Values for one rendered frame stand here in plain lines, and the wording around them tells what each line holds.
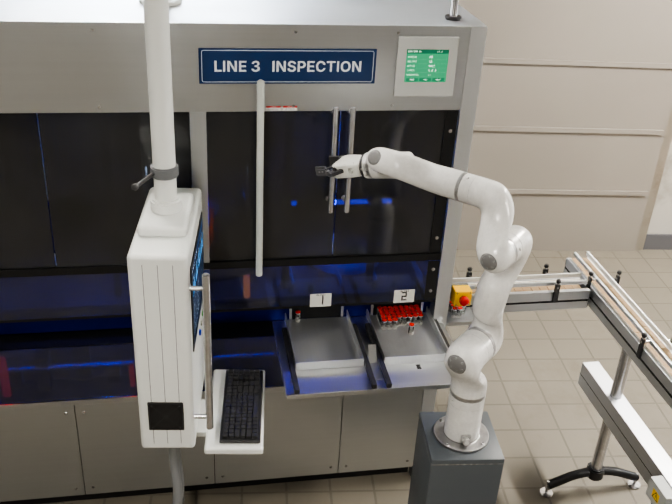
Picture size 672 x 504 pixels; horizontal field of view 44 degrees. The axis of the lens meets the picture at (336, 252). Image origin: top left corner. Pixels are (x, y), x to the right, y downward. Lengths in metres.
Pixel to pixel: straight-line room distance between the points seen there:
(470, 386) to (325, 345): 0.74
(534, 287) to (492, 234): 1.32
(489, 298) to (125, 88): 1.36
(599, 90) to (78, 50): 3.74
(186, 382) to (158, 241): 0.48
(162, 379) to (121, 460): 1.02
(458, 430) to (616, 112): 3.39
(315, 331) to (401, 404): 0.58
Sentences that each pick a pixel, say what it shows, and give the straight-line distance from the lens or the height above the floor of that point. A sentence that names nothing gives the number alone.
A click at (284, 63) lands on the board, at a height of 1.97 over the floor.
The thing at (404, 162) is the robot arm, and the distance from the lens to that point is 2.50.
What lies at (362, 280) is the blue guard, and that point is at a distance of 3.25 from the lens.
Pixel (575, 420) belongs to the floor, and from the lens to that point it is 4.54.
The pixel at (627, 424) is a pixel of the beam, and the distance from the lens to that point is 3.70.
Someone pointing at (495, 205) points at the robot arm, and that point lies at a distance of 2.43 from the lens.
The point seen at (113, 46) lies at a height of 2.02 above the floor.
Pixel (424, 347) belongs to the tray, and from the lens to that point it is 3.29.
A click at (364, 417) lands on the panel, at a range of 3.67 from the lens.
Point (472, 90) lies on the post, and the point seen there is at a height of 1.87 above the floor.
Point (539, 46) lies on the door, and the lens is 5.49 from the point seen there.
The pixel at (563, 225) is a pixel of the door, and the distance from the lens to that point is 6.05.
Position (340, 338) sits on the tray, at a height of 0.88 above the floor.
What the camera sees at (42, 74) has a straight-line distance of 2.88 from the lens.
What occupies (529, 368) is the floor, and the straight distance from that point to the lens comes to 4.83.
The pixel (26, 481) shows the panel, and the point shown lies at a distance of 3.80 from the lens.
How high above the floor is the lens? 2.76
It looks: 29 degrees down
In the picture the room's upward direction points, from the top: 3 degrees clockwise
